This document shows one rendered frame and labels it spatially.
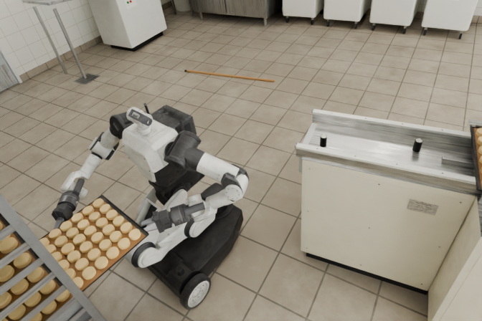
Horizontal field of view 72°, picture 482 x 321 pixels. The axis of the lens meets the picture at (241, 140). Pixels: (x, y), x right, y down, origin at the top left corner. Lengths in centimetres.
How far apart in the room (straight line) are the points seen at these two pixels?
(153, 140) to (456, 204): 129
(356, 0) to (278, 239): 362
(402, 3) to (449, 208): 365
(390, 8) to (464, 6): 80
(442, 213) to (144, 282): 168
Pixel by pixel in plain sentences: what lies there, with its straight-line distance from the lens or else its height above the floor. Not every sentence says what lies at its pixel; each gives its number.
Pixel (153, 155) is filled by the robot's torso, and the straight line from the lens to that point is 151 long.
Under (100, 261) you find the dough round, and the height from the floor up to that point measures 70.
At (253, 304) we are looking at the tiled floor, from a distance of 209.
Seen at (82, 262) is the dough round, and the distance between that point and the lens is 162.
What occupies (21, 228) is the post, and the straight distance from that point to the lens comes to 121.
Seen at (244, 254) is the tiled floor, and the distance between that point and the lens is 225.
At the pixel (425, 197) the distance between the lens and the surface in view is 159.
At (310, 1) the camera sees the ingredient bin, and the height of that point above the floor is 37.
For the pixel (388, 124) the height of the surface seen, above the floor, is 90.
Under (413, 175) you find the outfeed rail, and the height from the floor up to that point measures 87.
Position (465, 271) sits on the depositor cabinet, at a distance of 163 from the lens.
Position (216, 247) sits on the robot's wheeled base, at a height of 17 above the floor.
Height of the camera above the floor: 190
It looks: 39 degrees down
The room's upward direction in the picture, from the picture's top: 8 degrees counter-clockwise
